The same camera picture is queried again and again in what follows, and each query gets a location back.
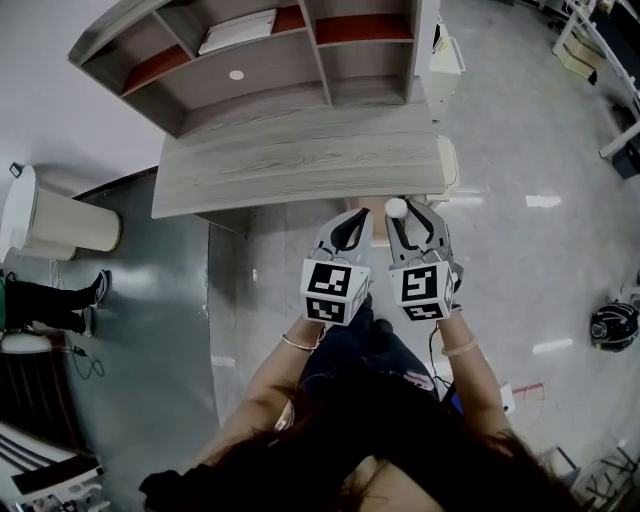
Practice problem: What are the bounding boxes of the gold bracelet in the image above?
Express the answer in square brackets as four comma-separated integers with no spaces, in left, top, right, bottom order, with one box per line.
[280,333,320,352]

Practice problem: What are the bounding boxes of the dark wooden cabinet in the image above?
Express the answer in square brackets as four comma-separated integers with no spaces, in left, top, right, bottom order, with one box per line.
[0,329,96,451]

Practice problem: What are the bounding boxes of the white side cabinet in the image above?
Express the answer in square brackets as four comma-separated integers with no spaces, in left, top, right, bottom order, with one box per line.
[429,14,466,121]

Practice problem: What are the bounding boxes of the person's right forearm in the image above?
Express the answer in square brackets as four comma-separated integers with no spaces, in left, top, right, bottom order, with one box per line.
[434,309,511,441]

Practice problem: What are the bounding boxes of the black waste bin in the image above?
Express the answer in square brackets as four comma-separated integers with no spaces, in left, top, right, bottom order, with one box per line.
[609,142,640,179]

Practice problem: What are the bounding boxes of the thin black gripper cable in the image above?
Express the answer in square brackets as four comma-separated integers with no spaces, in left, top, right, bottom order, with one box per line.
[427,322,454,391]

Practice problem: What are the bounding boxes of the long white office desk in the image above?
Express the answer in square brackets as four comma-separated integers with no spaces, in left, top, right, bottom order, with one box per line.
[537,0,640,159]

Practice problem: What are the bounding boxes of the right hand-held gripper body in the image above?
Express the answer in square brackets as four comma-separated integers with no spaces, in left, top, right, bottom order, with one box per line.
[388,249,464,323]

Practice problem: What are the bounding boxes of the white flat book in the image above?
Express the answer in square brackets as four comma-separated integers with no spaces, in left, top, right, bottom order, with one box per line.
[197,8,278,55]

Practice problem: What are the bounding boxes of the person's black clothed body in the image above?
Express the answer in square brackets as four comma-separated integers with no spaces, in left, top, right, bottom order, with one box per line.
[139,299,466,512]

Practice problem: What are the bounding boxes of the black helmet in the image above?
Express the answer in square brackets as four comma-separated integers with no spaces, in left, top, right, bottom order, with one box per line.
[589,301,640,353]

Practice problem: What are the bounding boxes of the pale pink bracelet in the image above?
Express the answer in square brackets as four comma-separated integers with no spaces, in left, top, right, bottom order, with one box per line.
[440,338,479,357]

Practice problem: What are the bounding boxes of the cream trash bin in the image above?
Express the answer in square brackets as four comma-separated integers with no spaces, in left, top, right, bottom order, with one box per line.
[434,134,460,204]

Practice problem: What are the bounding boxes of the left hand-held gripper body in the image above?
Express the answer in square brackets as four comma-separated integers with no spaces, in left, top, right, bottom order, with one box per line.
[299,247,372,327]

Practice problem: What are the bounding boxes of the person's left forearm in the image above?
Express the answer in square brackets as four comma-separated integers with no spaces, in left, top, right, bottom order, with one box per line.
[199,317,326,461]

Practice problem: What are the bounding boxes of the stack of cardboard boxes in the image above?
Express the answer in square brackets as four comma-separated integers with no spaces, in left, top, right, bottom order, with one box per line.
[557,32,609,81]

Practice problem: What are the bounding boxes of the white round ribbed table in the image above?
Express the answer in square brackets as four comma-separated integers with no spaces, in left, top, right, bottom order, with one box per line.
[0,164,123,261]

